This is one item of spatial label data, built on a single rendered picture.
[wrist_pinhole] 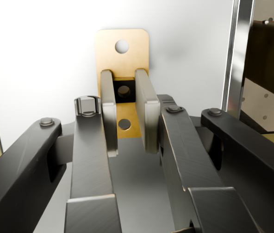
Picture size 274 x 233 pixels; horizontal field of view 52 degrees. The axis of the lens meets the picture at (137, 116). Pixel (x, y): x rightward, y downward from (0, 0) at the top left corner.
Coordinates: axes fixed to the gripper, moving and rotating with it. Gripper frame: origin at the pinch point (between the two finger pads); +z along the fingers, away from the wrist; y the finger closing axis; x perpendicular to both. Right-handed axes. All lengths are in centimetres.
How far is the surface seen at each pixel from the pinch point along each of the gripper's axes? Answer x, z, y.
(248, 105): -15.0, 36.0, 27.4
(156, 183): -10.4, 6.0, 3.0
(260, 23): 3.6, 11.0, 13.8
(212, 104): -2.5, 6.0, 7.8
